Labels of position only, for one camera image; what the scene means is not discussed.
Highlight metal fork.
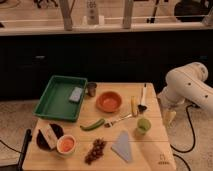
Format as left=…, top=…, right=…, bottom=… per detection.
left=104, top=114, right=132, bottom=128

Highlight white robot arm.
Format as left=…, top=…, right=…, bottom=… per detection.
left=157, top=62, right=213, bottom=126

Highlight white bowl orange inside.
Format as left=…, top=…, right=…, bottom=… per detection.
left=57, top=135, right=76, bottom=155

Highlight grey sponge block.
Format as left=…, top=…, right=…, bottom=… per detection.
left=69, top=87, right=83, bottom=102

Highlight brown grape bunch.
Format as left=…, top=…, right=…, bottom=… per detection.
left=84, top=139, right=107, bottom=165

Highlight white remote on shelf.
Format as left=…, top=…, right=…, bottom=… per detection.
left=86, top=0, right=99, bottom=25

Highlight yellow corn cob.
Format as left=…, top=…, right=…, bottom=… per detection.
left=131, top=96, right=138, bottom=117

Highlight green pepper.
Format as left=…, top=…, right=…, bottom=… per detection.
left=80, top=119, right=105, bottom=131

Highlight grey blue towel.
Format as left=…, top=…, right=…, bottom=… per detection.
left=111, top=131, right=133, bottom=163

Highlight small metal cup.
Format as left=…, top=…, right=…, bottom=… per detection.
left=87, top=82, right=97, bottom=97

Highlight green plastic tray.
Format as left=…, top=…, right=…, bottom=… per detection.
left=34, top=75, right=87, bottom=122

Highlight black cable right floor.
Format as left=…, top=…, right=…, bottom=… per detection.
left=170, top=103, right=201, bottom=171

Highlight red orange bowl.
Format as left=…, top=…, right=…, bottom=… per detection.
left=96, top=91, right=122, bottom=113

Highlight black bar left of table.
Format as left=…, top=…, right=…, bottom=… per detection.
left=17, top=129, right=32, bottom=171

